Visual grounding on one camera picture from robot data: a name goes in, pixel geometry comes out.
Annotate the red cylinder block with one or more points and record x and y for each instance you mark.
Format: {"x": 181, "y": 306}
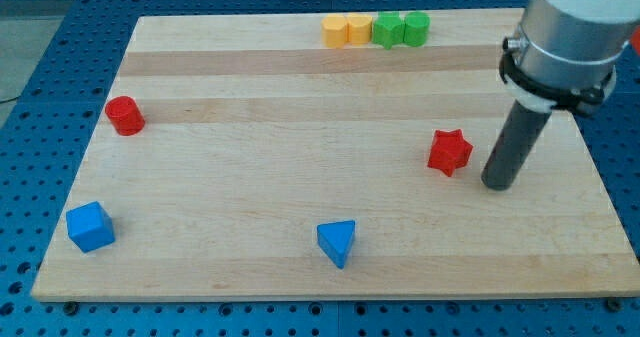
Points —
{"x": 124, "y": 115}

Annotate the red star block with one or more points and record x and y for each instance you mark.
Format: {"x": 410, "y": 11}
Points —
{"x": 449, "y": 151}

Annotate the yellow hexagon block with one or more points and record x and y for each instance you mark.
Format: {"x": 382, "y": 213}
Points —
{"x": 334, "y": 31}

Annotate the green cylinder block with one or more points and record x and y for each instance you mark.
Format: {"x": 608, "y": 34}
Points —
{"x": 417, "y": 24}

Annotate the blue triangle block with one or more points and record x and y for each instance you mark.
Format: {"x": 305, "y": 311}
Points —
{"x": 335, "y": 239}

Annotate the yellow heart block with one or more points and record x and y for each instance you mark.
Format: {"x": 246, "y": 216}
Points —
{"x": 359, "y": 28}

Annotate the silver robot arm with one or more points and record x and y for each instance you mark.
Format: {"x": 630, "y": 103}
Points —
{"x": 562, "y": 54}

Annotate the green star block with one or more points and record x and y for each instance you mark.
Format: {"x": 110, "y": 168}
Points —
{"x": 388, "y": 29}

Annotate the wooden board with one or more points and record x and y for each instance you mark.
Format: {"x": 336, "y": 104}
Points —
{"x": 255, "y": 133}

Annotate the blue cube block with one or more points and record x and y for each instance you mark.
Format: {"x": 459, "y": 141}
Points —
{"x": 90, "y": 227}

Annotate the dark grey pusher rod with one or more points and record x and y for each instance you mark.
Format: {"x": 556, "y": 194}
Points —
{"x": 517, "y": 138}

